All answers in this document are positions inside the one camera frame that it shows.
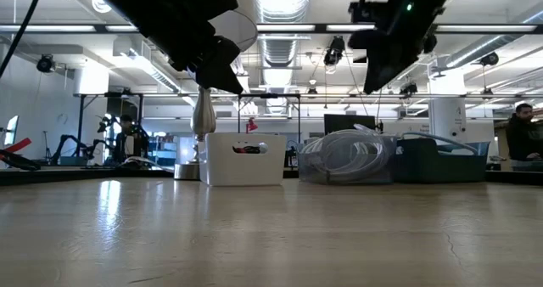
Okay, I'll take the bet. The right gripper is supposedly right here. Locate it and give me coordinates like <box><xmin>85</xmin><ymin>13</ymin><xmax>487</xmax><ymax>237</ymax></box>
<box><xmin>347</xmin><ymin>0</ymin><xmax>445</xmax><ymax>95</ymax></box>

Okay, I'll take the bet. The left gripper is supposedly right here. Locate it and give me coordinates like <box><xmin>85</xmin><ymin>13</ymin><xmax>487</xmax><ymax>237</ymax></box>
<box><xmin>146</xmin><ymin>6</ymin><xmax>245</xmax><ymax>95</ymax></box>

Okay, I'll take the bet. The white plastic storage bin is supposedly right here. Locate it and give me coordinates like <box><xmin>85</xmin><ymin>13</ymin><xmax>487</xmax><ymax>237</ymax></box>
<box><xmin>198</xmin><ymin>132</ymin><xmax>288</xmax><ymax>188</ymax></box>

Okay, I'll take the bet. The teal plastic storage bin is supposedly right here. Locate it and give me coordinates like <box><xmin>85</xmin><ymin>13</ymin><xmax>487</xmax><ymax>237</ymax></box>
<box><xmin>394</xmin><ymin>137</ymin><xmax>492</xmax><ymax>184</ymax></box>

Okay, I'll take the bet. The clear smoky plastic storage bin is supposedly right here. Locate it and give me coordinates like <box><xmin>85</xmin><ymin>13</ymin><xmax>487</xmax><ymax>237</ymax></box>
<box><xmin>296</xmin><ymin>134</ymin><xmax>399</xmax><ymax>185</ymax></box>

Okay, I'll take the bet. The white shade metal table lamp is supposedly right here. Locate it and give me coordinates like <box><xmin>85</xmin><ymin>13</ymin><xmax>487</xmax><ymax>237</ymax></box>
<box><xmin>173</xmin><ymin>8</ymin><xmax>259</xmax><ymax>181</ymax></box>

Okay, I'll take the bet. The black computer monitor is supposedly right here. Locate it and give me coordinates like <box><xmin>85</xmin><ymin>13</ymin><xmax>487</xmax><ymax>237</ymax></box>
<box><xmin>324</xmin><ymin>114</ymin><xmax>378</xmax><ymax>136</ymax></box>

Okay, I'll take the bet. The white round column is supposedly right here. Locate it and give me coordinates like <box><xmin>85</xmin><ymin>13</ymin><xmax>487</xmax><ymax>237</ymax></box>
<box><xmin>428</xmin><ymin>72</ymin><xmax>467</xmax><ymax>146</ymax></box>

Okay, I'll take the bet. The black overhead light bar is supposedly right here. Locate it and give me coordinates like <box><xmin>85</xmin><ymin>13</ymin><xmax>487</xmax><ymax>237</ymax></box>
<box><xmin>0</xmin><ymin>22</ymin><xmax>543</xmax><ymax>34</ymax></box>

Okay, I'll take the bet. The person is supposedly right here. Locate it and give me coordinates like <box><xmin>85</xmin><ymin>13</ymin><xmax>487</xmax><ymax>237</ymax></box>
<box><xmin>113</xmin><ymin>114</ymin><xmax>150</xmax><ymax>166</ymax></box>
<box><xmin>505</xmin><ymin>103</ymin><xmax>543</xmax><ymax>172</ymax></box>

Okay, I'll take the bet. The red and black object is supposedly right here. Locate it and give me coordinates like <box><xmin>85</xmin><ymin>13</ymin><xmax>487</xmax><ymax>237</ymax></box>
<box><xmin>0</xmin><ymin>137</ymin><xmax>42</xmax><ymax>172</ymax></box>

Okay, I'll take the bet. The black background workstation frame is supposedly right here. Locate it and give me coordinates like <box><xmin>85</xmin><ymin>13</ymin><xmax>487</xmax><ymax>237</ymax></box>
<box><xmin>74</xmin><ymin>92</ymin><xmax>303</xmax><ymax>160</ymax></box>

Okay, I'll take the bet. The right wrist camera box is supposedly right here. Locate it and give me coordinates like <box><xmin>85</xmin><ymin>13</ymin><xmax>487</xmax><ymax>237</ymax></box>
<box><xmin>348</xmin><ymin>0</ymin><xmax>383</xmax><ymax>25</ymax></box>

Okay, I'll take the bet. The silver ceiling air duct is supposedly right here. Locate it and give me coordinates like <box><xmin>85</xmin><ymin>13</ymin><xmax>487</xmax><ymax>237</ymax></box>
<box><xmin>253</xmin><ymin>0</ymin><xmax>313</xmax><ymax>118</ymax></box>

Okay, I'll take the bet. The slanted silver air duct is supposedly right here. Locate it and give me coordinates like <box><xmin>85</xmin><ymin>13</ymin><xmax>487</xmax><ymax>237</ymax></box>
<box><xmin>443</xmin><ymin>10</ymin><xmax>543</xmax><ymax>70</ymax></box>

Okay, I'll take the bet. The black aluminium table frame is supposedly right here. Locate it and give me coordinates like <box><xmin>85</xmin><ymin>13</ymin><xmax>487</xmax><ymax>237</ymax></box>
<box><xmin>0</xmin><ymin>166</ymin><xmax>543</xmax><ymax>187</ymax></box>

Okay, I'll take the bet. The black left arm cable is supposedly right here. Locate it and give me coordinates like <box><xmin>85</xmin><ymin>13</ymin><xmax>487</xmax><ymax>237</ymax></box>
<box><xmin>0</xmin><ymin>0</ymin><xmax>47</xmax><ymax>79</ymax></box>

